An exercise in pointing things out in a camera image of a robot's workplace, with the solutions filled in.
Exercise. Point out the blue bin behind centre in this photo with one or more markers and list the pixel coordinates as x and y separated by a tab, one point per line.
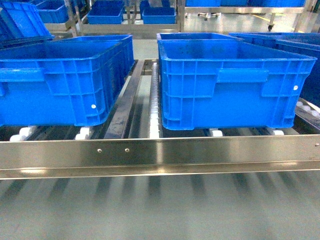
194	36

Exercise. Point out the tilted blue bin behind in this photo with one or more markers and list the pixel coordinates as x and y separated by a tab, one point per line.
20	23

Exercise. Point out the blue bin centre right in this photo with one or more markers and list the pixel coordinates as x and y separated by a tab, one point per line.
224	84

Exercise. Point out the steel shelf rack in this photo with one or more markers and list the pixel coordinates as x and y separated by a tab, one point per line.
69	151

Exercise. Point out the blue bin behind right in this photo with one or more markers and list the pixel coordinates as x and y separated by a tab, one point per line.
269	39

